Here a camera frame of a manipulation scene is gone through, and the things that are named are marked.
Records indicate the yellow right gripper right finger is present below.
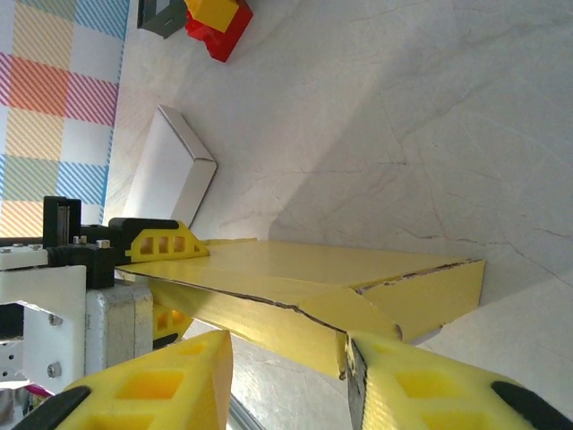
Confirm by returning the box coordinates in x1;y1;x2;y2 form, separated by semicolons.
346;331;573;430

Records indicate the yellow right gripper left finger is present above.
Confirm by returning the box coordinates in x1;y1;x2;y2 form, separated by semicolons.
26;330;234;430

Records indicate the white paper box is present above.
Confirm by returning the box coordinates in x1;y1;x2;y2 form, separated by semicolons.
120;105;218;229

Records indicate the yellow paper box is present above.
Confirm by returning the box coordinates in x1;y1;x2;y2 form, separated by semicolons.
115;236;487;382

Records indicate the short red toy brick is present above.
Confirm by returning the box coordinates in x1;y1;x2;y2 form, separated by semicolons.
185;0;254;63

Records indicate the black folding chessboard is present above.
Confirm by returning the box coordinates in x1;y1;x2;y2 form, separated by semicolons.
136;0;189;39

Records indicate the yellow toy brick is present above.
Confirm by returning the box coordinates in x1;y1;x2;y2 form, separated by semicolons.
184;0;240;33

